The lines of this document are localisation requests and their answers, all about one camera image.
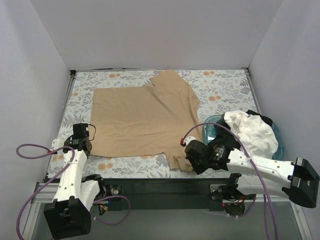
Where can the teal plastic basket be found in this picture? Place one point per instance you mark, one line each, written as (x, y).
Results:
(209, 134)

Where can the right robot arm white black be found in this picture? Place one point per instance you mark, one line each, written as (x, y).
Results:
(296, 180)

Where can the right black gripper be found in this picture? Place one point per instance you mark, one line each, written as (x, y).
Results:
(196, 155)

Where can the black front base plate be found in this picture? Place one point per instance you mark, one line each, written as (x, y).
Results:
(165, 193)

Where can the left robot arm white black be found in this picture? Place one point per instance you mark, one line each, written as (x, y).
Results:
(68, 215)

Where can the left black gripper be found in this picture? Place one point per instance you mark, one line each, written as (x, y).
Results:
(81, 144)

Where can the black t shirt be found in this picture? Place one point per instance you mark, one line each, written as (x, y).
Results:
(226, 137)

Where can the floral patterned table mat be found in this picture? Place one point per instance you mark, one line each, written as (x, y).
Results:
(219, 91)

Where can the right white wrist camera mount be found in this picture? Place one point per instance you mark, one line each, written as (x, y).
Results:
(185, 141)

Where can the beige t shirt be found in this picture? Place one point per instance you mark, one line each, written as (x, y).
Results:
(145, 120)

